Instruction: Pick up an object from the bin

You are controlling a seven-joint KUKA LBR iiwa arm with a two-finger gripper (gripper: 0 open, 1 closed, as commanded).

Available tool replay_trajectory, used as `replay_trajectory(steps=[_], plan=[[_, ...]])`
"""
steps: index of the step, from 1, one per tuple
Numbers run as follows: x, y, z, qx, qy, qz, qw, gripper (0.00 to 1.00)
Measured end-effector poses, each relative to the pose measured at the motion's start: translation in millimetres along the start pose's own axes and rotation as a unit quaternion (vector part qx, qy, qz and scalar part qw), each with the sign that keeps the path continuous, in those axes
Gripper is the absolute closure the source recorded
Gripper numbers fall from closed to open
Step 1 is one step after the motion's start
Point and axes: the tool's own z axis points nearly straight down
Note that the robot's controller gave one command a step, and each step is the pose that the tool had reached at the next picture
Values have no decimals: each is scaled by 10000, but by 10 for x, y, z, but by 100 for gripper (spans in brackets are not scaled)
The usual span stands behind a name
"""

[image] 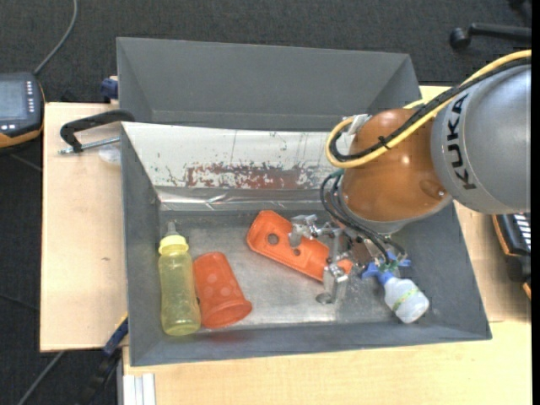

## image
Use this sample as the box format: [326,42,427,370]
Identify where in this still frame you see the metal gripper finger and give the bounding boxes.
[289,213,319,246]
[322,263,350,306]

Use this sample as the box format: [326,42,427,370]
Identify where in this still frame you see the orange plastic piece with holes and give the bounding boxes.
[246,209,354,284]

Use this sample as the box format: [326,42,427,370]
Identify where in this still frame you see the white spray bottle blue head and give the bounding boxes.
[358,254,430,325]

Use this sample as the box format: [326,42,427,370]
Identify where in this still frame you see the orange plastic cup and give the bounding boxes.
[192,251,254,330]

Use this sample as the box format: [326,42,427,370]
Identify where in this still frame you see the yellow baby bottle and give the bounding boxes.
[158,221,203,337]

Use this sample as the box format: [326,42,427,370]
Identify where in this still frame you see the grey metal bin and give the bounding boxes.
[116,36,493,367]

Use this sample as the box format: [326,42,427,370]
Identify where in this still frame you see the pale wood board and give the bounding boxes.
[40,84,532,353]

